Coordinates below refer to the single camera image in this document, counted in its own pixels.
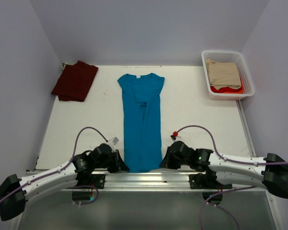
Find aluminium mounting rail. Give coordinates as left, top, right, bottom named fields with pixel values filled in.
left=21, top=169, right=276, bottom=192

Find white plastic basket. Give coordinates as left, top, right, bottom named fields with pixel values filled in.
left=202, top=50, right=255, bottom=100

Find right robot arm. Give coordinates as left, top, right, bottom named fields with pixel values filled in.
left=159, top=141, right=288, bottom=199

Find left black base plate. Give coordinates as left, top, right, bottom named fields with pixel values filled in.
left=86, top=173, right=106, bottom=189

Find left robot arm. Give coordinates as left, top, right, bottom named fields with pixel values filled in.
left=0, top=144, right=130, bottom=221

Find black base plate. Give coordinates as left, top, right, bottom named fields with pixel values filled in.
left=189, top=171, right=232, bottom=189
left=86, top=173, right=106, bottom=189

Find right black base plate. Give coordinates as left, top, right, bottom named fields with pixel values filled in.
left=189, top=171, right=232, bottom=189

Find folded maroon t shirt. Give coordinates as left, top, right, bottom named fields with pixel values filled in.
left=51, top=61, right=98, bottom=102

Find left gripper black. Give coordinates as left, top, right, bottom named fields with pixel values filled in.
left=94, top=149, right=129, bottom=173

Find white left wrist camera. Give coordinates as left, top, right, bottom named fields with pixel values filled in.
left=107, top=137, right=119, bottom=147

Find red orange t shirt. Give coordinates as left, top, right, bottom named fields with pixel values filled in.
left=209, top=77, right=244, bottom=94

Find beige folded t shirt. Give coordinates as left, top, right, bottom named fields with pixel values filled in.
left=205, top=59, right=240, bottom=80

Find blue t shirt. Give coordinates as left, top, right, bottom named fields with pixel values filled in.
left=118, top=73, right=165, bottom=173

